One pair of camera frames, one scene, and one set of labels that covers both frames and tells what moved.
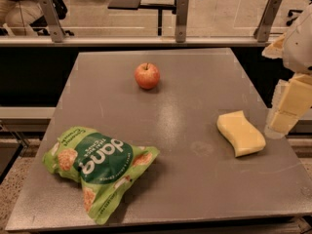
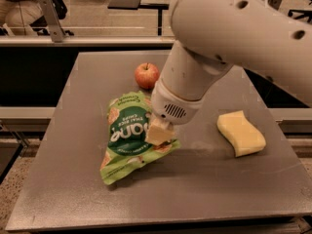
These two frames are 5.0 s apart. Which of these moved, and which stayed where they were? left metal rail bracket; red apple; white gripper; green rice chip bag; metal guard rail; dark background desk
Moved: green rice chip bag; white gripper
Stayed: dark background desk; metal guard rail; red apple; left metal rail bracket
